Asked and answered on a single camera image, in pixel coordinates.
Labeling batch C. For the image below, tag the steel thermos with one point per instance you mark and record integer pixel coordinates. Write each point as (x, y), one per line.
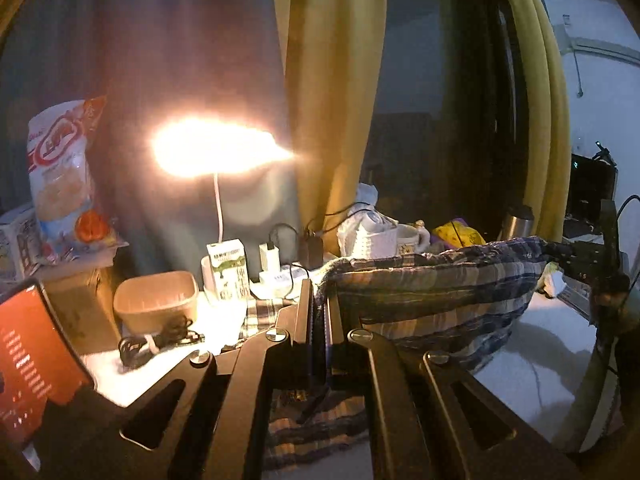
(517, 223)

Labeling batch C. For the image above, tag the white power strip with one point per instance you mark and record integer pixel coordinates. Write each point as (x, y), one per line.
(283, 284)

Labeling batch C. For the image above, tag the beige plastic container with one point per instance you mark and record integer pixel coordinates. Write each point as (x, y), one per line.
(147, 303)

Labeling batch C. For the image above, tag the white desk lamp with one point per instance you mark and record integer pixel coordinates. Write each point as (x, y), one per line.
(197, 146)

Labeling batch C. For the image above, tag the white green milk carton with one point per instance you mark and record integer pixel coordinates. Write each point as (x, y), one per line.
(227, 264)

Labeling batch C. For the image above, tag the white charger adapter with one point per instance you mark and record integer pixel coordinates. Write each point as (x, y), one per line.
(269, 257)

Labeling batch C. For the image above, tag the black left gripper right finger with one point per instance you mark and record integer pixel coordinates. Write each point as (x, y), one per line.
(428, 418)

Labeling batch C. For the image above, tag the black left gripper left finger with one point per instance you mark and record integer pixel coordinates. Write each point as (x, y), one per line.
(206, 421)

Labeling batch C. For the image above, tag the yellow curtain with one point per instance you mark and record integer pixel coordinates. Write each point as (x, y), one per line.
(331, 54)

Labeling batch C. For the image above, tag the black power adapter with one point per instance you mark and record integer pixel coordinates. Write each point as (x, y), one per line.
(310, 250)

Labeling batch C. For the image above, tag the white bear mug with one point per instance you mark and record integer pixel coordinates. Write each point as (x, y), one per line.
(412, 238)

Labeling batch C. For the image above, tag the snack bag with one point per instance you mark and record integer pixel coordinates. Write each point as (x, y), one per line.
(70, 219)

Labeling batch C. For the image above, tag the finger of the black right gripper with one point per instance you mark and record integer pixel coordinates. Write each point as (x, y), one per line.
(567, 249)

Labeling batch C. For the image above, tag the cardboard box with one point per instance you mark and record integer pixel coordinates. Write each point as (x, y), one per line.
(83, 303)

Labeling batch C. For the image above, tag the blue yellow plaid pants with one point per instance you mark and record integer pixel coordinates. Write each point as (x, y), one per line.
(463, 301)

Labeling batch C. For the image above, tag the white perforated plastic basket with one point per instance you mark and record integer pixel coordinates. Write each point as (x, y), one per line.
(368, 234)

